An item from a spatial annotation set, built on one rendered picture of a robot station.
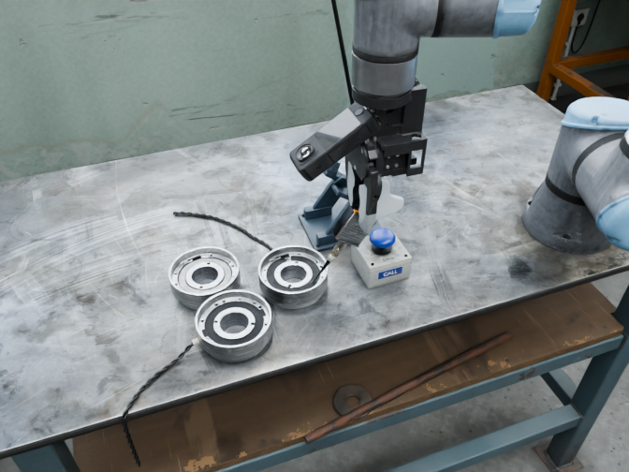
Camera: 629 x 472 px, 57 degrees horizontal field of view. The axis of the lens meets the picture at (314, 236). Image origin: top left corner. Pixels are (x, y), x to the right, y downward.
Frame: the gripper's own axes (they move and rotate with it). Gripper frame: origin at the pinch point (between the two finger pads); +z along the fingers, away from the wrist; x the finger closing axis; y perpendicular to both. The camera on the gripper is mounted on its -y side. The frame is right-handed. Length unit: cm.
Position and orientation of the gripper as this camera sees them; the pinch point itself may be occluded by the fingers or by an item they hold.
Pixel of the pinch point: (358, 220)
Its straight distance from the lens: 81.5
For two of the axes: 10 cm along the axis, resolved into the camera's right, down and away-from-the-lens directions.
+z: 0.1, 7.6, 6.5
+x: -3.0, -6.2, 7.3
